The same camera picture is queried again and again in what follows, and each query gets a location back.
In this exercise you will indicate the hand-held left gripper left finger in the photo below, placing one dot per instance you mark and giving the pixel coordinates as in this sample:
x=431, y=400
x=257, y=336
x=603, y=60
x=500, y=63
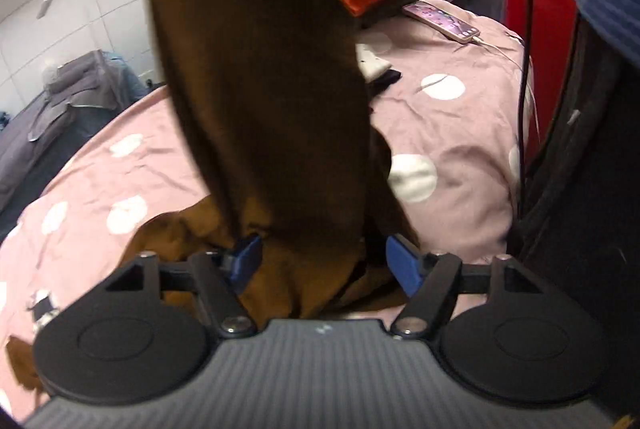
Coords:
x=246, y=259

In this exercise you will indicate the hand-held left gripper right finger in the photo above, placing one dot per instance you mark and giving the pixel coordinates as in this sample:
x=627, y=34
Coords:
x=402, y=263

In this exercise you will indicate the brown knit garment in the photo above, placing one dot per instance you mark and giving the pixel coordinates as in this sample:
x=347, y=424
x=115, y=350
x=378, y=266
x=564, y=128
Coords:
x=260, y=59

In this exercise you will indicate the pink polka dot bedsheet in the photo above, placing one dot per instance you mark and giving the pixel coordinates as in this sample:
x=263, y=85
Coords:
x=450, y=129

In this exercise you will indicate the navy folded cloth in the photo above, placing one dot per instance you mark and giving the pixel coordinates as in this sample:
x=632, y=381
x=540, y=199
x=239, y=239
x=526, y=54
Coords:
x=386, y=81

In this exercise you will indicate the small black white cloth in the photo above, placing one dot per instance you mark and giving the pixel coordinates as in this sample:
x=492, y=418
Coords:
x=44, y=306

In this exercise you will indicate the blue denim garment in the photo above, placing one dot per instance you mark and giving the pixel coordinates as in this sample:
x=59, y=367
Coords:
x=125, y=76

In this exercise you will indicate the smartphone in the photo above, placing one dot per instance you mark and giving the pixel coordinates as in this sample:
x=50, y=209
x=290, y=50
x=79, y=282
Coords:
x=442, y=21

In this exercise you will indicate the dark olive folded garment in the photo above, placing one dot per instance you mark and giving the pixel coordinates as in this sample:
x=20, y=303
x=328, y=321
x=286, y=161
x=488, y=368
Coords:
x=395, y=6

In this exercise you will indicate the red garment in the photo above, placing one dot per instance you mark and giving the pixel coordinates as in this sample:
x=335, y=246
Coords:
x=545, y=34

